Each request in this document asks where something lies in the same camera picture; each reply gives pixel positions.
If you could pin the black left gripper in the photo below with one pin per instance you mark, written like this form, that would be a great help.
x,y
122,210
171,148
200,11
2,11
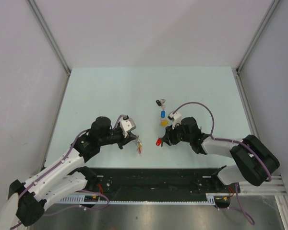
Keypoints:
x,y
129,137

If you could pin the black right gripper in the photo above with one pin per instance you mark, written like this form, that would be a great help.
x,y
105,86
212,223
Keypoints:
x,y
169,138

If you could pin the red key tag with key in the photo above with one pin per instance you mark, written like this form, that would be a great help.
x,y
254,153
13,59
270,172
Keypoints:
x,y
159,142

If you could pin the red handled metal keyring holder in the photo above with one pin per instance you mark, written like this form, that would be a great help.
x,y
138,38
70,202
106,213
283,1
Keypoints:
x,y
138,144

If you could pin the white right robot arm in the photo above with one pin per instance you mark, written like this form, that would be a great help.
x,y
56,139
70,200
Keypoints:
x,y
254,162

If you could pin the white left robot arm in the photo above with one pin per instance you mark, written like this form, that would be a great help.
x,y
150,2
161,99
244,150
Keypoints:
x,y
69,174

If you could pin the yellow key tag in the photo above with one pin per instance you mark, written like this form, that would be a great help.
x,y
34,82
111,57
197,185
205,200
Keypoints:
x,y
164,123

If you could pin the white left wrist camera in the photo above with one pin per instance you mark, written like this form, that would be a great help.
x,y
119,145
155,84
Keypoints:
x,y
127,125

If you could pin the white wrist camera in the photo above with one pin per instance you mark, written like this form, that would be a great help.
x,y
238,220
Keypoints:
x,y
127,125
175,118

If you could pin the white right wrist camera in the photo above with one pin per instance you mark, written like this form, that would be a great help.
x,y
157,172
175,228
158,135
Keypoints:
x,y
175,118

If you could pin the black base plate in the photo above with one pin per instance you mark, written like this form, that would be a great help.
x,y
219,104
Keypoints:
x,y
156,184

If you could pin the white slotted cable duct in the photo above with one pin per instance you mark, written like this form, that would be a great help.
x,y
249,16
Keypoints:
x,y
90,200

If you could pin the aluminium frame post left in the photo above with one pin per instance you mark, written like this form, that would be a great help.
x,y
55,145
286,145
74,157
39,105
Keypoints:
x,y
37,13

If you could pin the aluminium frame post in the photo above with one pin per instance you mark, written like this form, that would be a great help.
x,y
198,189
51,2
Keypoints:
x,y
258,33
37,13

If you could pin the aluminium frame post right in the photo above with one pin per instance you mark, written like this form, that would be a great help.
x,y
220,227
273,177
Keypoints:
x,y
258,33

